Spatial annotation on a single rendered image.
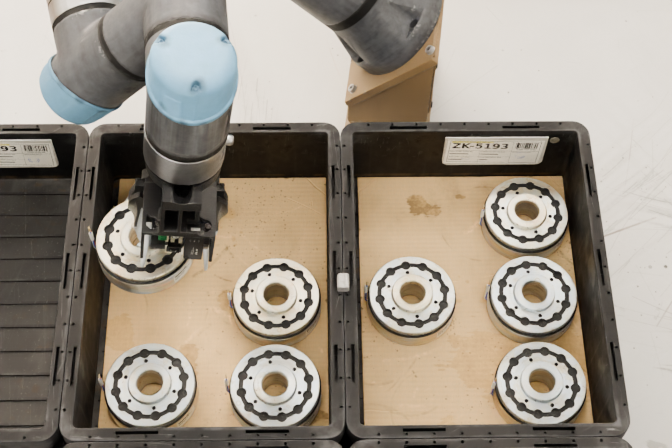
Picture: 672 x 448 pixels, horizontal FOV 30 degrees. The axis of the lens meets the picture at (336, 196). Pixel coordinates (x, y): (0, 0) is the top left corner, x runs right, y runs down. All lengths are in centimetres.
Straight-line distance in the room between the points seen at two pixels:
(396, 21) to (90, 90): 54
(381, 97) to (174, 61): 68
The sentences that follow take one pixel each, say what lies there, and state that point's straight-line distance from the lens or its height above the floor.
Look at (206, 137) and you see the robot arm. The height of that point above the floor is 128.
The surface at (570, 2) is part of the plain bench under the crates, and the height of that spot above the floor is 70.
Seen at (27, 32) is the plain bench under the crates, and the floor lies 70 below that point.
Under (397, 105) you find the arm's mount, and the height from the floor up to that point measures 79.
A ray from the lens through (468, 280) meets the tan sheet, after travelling 153.
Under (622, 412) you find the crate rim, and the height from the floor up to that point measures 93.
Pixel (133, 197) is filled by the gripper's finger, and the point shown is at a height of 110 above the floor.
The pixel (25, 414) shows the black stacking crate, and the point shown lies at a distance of 149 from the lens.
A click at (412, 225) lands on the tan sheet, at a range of 156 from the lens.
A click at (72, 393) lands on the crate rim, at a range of 137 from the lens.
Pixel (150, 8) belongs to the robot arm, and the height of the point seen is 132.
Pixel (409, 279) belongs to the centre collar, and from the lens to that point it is 148.
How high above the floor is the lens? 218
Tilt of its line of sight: 59 degrees down
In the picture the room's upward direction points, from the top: 1 degrees clockwise
